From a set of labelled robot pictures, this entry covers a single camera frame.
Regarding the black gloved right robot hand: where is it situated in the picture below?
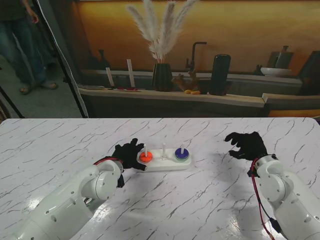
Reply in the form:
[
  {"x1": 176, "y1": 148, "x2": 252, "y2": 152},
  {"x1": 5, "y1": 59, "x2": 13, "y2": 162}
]
[{"x1": 224, "y1": 131, "x2": 268, "y2": 162}]

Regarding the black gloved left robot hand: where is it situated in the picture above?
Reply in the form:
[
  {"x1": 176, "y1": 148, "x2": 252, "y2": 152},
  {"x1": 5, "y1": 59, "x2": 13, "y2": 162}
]
[{"x1": 111, "y1": 138, "x2": 148, "y2": 172}]

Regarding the small orange ring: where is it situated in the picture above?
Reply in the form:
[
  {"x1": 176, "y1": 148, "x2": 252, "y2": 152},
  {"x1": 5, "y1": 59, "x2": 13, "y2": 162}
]
[{"x1": 139, "y1": 150, "x2": 154, "y2": 163}]

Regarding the white Hanoi tower base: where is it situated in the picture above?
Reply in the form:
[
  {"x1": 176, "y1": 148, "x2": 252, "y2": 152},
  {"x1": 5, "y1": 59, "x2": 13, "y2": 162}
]
[{"x1": 136, "y1": 142, "x2": 193, "y2": 173}]

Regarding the medium blue ring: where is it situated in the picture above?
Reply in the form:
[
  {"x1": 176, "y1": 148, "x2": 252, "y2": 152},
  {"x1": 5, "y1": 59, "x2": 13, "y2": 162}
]
[{"x1": 174, "y1": 147, "x2": 190, "y2": 159}]

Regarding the short wooden counter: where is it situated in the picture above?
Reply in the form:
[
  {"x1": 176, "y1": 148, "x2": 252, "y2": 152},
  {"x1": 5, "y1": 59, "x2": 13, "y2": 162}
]
[{"x1": 261, "y1": 92, "x2": 320, "y2": 105}]

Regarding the tray with red pieces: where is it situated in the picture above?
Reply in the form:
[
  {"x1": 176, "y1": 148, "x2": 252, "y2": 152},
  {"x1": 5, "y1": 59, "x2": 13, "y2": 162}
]
[{"x1": 107, "y1": 86, "x2": 142, "y2": 92}]

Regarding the stack of plates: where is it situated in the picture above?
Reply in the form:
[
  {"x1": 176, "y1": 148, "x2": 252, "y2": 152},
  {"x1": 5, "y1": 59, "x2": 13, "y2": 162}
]
[{"x1": 78, "y1": 83, "x2": 106, "y2": 90}]

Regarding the white bowl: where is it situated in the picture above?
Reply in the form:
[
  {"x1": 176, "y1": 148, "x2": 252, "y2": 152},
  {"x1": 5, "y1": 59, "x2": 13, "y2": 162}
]
[{"x1": 260, "y1": 67, "x2": 293, "y2": 78}]

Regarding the tall black cylinder appliance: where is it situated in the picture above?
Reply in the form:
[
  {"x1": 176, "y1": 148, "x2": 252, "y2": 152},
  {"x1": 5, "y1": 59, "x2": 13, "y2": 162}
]
[{"x1": 209, "y1": 54, "x2": 232, "y2": 97}]

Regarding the short white candle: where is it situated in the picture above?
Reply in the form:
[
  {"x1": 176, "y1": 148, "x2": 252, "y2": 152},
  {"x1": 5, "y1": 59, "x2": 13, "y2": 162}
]
[{"x1": 105, "y1": 66, "x2": 115, "y2": 86}]

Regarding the tall white candle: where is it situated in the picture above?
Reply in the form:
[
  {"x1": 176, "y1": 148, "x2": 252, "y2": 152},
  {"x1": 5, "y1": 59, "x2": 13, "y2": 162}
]
[{"x1": 126, "y1": 58, "x2": 137, "y2": 88}]

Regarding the dark ribbed vase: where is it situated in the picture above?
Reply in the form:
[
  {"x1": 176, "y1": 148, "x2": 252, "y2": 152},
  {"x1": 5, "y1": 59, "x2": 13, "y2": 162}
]
[{"x1": 151, "y1": 62, "x2": 174, "y2": 92}]

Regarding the brown coral figurine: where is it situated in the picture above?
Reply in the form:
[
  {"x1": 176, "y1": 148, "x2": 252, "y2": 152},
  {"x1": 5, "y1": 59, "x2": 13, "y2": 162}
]
[{"x1": 171, "y1": 70, "x2": 201, "y2": 92}]

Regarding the dark angular box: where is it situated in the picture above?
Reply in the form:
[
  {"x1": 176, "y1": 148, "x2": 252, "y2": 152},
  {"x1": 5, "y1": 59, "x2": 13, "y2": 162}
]
[{"x1": 296, "y1": 51, "x2": 320, "y2": 96}]

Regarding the grey board with bottle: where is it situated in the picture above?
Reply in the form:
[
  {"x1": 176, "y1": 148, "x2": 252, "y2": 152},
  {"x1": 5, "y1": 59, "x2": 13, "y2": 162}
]
[{"x1": 266, "y1": 45, "x2": 295, "y2": 69}]

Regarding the tall dark glass bottle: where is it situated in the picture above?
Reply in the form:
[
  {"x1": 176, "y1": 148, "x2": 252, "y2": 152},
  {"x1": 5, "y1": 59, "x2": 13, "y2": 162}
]
[{"x1": 98, "y1": 49, "x2": 111, "y2": 70}]

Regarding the squat dark glass bottle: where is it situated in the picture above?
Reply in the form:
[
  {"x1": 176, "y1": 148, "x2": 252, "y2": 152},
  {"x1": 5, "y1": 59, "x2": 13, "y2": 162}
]
[{"x1": 87, "y1": 49, "x2": 100, "y2": 69}]

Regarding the black tripod stand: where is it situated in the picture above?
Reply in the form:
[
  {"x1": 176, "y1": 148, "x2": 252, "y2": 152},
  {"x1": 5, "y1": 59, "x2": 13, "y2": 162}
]
[
  {"x1": 34, "y1": 0, "x2": 88, "y2": 118},
  {"x1": 0, "y1": 86, "x2": 26, "y2": 119}
]

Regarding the black kitchen faucet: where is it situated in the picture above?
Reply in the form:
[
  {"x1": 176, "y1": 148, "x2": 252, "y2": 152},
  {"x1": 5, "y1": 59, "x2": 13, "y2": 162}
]
[{"x1": 185, "y1": 41, "x2": 208, "y2": 73}]

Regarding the orange kitchen backdrop banner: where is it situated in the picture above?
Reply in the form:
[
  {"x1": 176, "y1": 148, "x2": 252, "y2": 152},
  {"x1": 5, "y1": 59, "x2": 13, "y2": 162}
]
[{"x1": 41, "y1": 0, "x2": 320, "y2": 118}]

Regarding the white pampas grass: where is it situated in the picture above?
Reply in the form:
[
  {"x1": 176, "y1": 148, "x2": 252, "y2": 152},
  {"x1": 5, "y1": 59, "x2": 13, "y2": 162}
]
[{"x1": 125, "y1": 0, "x2": 200, "y2": 63}]

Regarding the person in dark shirt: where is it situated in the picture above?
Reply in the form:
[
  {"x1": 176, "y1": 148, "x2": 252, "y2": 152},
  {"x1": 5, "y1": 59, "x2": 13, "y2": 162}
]
[{"x1": 0, "y1": 0, "x2": 60, "y2": 95}]

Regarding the red left arm cable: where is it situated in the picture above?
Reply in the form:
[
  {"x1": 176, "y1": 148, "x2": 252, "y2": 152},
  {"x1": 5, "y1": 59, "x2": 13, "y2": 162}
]
[{"x1": 93, "y1": 156, "x2": 119, "y2": 166}]

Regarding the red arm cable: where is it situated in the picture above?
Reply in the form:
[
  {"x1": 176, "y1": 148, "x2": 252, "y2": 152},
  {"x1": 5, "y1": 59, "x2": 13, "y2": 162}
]
[
  {"x1": 93, "y1": 156, "x2": 119, "y2": 166},
  {"x1": 250, "y1": 158, "x2": 286, "y2": 239}
]

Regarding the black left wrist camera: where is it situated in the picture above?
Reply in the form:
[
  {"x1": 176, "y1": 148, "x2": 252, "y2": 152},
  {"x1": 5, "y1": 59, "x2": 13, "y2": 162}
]
[{"x1": 116, "y1": 173, "x2": 126, "y2": 189}]

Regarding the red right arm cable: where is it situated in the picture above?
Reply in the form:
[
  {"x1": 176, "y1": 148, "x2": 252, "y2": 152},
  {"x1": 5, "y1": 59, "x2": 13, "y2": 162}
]
[{"x1": 250, "y1": 158, "x2": 286, "y2": 239}]

